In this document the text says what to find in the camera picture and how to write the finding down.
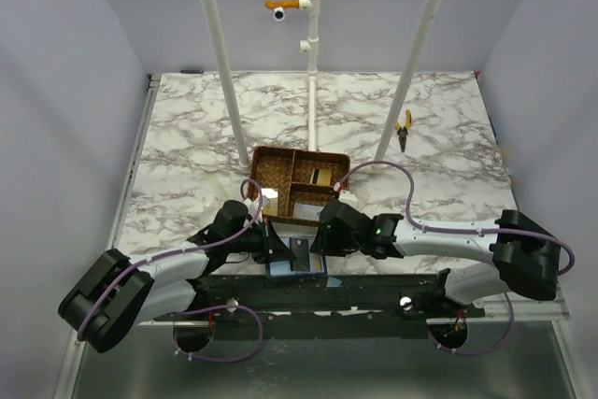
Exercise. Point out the centre white pipe stand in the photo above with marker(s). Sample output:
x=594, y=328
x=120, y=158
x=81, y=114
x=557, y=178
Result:
x=311, y=46

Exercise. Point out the yellow handled pliers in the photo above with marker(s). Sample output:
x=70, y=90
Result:
x=402, y=130

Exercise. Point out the white slanted pipe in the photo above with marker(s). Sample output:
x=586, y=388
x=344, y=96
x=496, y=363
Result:
x=424, y=26
x=213, y=24

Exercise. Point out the gold credit card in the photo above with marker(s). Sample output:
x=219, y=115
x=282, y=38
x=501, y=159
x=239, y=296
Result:
x=321, y=176

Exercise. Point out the aluminium rail frame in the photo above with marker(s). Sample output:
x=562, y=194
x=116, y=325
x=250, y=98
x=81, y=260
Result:
x=186, y=165

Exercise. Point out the right white slanted pipe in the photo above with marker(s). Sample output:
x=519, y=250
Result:
x=424, y=26

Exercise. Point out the black VIP credit card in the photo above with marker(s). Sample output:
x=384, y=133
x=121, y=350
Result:
x=300, y=249

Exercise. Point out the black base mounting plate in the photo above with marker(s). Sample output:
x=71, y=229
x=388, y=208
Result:
x=344, y=306

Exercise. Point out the orange hook peg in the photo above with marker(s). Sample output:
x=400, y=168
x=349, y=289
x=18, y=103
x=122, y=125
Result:
x=284, y=4

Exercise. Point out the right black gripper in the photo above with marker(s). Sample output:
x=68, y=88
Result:
x=324, y=235

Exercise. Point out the blue leather card holder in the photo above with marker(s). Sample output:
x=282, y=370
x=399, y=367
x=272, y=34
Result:
x=282, y=269

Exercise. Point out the left white slanted pipe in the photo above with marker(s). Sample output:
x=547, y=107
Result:
x=213, y=24

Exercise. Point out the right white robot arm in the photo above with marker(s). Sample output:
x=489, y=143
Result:
x=507, y=255

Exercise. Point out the white diamond credit card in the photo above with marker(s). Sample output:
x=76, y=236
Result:
x=307, y=212

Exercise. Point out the small blue white ball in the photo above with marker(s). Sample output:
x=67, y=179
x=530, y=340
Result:
x=279, y=14

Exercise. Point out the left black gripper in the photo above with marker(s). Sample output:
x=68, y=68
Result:
x=272, y=247

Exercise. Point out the woven brown divided tray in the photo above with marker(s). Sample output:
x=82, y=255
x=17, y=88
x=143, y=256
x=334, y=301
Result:
x=288, y=171

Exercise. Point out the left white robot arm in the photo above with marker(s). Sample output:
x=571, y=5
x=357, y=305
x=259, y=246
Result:
x=118, y=292

